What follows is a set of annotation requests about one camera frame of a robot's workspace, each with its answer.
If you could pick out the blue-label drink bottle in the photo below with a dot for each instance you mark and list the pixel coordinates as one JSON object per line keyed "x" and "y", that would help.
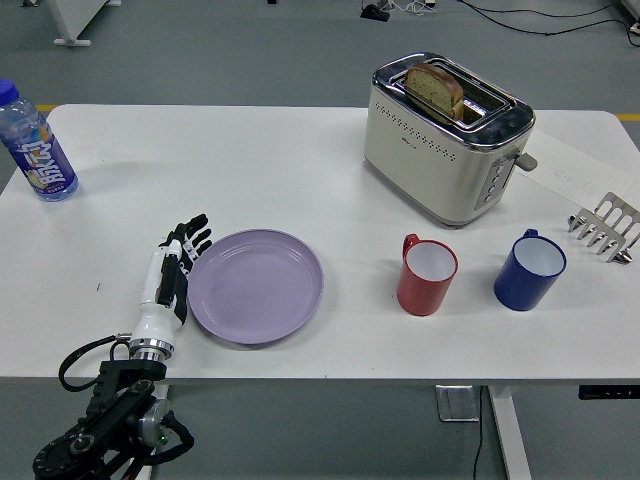
{"x": 42, "y": 160}

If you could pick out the black floor device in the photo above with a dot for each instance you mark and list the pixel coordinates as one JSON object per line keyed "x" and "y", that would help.
{"x": 375, "y": 12}

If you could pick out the black table control panel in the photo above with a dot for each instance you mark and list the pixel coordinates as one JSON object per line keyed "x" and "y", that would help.
{"x": 607, "y": 392}

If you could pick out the bread slice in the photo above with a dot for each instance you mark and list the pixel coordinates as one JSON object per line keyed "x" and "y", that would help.
{"x": 430, "y": 85}

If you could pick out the blue mug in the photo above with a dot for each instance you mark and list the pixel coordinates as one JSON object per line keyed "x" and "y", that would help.
{"x": 520, "y": 290}

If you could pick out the purple plate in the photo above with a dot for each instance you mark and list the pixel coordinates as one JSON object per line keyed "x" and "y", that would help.
{"x": 255, "y": 287}

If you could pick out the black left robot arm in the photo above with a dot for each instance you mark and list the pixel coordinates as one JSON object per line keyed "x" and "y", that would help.
{"x": 120, "y": 405}

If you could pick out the white paper sheet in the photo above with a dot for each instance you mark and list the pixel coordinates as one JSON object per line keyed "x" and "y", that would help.
{"x": 575, "y": 165}

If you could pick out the red mug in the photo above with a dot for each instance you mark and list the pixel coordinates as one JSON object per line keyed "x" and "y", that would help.
{"x": 420, "y": 295}

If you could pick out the cream and chrome toaster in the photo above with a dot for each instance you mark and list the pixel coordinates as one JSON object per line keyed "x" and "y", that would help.
{"x": 425, "y": 170}

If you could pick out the white background desk leg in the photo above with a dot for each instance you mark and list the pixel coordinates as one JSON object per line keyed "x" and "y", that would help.
{"x": 67, "y": 22}

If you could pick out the metal bracket under table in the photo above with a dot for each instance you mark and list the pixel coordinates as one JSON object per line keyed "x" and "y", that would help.
{"x": 456, "y": 402}

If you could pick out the metal toast rack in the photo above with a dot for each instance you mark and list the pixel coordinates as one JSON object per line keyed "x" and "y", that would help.
{"x": 607, "y": 225}

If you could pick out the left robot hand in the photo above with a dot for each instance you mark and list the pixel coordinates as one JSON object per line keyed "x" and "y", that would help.
{"x": 160, "y": 295}

